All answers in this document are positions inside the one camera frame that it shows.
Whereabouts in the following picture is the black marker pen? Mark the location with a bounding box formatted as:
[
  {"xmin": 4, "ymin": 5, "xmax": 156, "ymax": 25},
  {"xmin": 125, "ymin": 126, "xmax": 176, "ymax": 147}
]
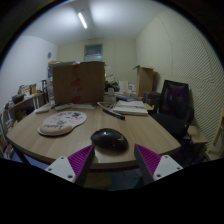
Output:
[{"xmin": 102, "ymin": 107, "xmax": 126, "ymax": 121}]

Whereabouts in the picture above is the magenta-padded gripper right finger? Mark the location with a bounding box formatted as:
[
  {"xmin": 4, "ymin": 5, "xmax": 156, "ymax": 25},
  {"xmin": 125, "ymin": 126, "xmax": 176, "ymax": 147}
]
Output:
[{"xmin": 133, "ymin": 143, "xmax": 184, "ymax": 185}]

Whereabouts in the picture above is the white paper sheet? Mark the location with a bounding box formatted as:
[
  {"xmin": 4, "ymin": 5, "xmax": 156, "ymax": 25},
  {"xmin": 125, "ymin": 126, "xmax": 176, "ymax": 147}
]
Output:
[{"xmin": 72, "ymin": 102, "xmax": 98, "ymax": 110}]

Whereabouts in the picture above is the tall open cardboard box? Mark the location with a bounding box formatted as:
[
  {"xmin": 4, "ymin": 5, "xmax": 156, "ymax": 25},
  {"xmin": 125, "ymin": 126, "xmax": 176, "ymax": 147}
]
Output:
[{"xmin": 132, "ymin": 64, "xmax": 155, "ymax": 98}]

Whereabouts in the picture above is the small white remote control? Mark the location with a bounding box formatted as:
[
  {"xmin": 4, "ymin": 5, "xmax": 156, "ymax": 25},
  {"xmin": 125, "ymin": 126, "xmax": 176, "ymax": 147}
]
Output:
[{"xmin": 34, "ymin": 105, "xmax": 52, "ymax": 115}]

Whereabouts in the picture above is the white open book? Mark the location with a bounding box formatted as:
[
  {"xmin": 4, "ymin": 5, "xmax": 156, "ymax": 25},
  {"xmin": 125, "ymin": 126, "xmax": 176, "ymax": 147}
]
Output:
[{"xmin": 111, "ymin": 99, "xmax": 150, "ymax": 117}]

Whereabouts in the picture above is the black office chair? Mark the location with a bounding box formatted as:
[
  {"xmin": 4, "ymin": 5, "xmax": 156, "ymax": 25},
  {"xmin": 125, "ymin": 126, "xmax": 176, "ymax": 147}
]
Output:
[{"xmin": 143, "ymin": 79, "xmax": 195, "ymax": 144}]

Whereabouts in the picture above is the black computer mouse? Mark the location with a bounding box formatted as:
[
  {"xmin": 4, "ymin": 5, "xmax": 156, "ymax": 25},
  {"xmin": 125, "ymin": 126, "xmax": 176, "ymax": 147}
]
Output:
[{"xmin": 90, "ymin": 127, "xmax": 129, "ymax": 152}]

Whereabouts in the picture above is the large brown cardboard box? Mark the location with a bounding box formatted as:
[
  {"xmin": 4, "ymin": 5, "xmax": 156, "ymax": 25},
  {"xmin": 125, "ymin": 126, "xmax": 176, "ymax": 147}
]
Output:
[{"xmin": 52, "ymin": 60, "xmax": 106, "ymax": 106}]

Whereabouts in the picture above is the ceiling tube light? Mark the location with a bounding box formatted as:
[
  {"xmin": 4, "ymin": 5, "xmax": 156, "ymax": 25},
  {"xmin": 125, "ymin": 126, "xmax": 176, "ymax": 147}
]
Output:
[{"xmin": 77, "ymin": 12, "xmax": 89, "ymax": 30}]

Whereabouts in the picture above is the pink printed mouse pad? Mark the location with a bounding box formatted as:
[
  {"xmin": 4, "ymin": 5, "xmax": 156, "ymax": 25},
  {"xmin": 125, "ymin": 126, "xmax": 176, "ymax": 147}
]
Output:
[{"xmin": 37, "ymin": 110, "xmax": 88, "ymax": 137}]

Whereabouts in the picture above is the blue book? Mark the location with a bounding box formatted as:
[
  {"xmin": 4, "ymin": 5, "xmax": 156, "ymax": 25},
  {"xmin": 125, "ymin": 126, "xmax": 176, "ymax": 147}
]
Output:
[{"xmin": 114, "ymin": 93, "xmax": 138, "ymax": 102}]

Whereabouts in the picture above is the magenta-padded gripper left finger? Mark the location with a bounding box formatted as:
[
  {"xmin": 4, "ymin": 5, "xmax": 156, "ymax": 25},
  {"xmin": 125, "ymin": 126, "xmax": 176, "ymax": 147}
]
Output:
[{"xmin": 45, "ymin": 144, "xmax": 96, "ymax": 187}]

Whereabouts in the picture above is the cluttered shelf unit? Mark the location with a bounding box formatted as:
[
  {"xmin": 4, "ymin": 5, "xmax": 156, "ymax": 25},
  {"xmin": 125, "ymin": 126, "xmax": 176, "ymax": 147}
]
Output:
[{"xmin": 0, "ymin": 79, "xmax": 51, "ymax": 161}]

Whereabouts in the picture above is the small wall window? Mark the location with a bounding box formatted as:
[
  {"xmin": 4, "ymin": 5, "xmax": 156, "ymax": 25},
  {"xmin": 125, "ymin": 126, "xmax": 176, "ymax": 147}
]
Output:
[{"xmin": 83, "ymin": 43, "xmax": 104, "ymax": 62}]

